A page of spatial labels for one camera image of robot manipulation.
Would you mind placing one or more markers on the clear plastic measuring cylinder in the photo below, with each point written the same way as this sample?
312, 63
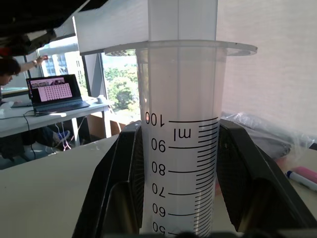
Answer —
182, 119

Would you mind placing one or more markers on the clear plastic bag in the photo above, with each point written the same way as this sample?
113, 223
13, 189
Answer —
270, 134

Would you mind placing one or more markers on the black robot part overhead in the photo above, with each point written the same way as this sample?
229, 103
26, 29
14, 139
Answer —
29, 22

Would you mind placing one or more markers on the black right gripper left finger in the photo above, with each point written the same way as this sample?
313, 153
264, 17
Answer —
119, 178

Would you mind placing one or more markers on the person with dark hair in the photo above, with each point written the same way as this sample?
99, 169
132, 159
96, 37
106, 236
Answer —
15, 81

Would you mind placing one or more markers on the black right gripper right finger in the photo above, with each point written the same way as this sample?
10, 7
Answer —
252, 178

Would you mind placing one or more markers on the white marker with blue cap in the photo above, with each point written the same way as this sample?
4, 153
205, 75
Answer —
301, 179

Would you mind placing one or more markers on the white desk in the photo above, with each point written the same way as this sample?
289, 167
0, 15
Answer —
49, 116

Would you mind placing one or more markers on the black open laptop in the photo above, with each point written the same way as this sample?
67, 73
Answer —
55, 93

